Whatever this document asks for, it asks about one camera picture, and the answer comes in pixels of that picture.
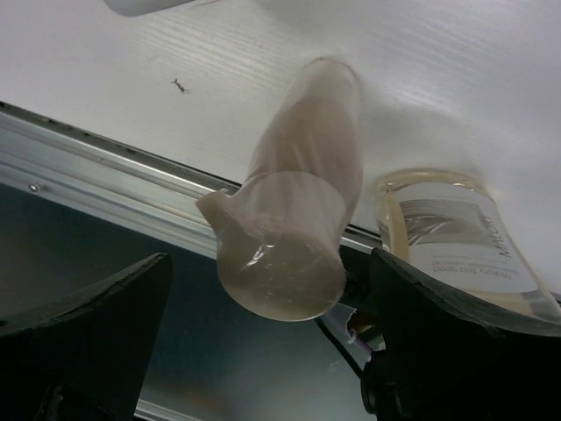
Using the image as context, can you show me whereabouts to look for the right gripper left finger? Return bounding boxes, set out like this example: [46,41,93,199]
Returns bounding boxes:
[1,253,172,420]

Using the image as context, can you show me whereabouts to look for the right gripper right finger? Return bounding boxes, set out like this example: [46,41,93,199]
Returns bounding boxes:
[361,249,560,420]

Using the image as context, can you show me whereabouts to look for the yellow clear liquid bottle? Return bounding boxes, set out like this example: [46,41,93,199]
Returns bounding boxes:
[376,168,560,323]

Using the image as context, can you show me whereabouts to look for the beige flip-cap bottle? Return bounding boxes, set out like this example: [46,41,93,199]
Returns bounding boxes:
[196,57,363,322]

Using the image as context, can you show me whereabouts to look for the white bottle black cap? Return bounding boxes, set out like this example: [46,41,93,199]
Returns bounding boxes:
[103,0,202,17]

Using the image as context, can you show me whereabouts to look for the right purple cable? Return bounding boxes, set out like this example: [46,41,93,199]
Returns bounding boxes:
[313,313,378,378]

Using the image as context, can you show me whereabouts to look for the aluminium front rail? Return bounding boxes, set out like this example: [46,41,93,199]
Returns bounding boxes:
[1,104,367,420]

